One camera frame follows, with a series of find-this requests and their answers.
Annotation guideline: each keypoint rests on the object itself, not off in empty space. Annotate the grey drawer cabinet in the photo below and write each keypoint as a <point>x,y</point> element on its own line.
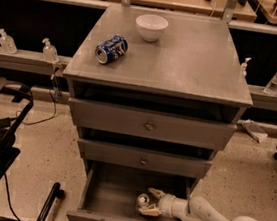
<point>192,70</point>

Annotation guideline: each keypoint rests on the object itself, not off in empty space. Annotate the top grey drawer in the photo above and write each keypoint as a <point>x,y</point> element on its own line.
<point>150,124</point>

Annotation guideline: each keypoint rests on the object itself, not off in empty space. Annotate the bottom grey drawer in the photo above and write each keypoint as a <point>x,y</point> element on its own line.
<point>111,193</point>

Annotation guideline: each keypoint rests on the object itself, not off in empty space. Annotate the black chair leg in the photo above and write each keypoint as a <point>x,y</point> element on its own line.
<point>55,193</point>

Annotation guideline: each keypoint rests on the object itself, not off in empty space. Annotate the clear pump bottle far left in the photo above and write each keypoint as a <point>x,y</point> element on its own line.
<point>7,42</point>

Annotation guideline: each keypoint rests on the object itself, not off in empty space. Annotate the clear pump bottle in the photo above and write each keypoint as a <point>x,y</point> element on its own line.
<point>245,65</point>
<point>49,51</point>
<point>7,42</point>

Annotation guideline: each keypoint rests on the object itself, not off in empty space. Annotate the clear pump bottle right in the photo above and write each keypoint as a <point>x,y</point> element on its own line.
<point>245,65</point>

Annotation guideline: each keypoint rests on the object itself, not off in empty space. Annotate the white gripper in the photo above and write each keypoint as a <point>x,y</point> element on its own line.
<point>166,204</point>

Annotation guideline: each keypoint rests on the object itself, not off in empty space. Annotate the clear water bottle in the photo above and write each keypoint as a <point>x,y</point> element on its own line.
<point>276,80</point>

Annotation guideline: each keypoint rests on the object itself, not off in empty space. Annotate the silver green 7up can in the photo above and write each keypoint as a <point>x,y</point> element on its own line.
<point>142,202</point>

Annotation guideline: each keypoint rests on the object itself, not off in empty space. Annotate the grey drawer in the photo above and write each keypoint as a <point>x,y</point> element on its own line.
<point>141,158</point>
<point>150,124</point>
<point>111,193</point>

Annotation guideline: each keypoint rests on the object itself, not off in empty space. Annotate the grey box on floor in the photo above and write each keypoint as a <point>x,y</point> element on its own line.
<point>255,131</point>

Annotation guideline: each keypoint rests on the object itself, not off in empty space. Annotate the white ceramic bowl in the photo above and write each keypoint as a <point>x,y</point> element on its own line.
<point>151,27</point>

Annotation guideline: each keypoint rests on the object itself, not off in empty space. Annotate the blue pepsi can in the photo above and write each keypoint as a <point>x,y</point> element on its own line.
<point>111,49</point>

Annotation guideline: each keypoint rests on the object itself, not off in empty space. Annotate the middle grey drawer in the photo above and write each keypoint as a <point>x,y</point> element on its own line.
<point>141,158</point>

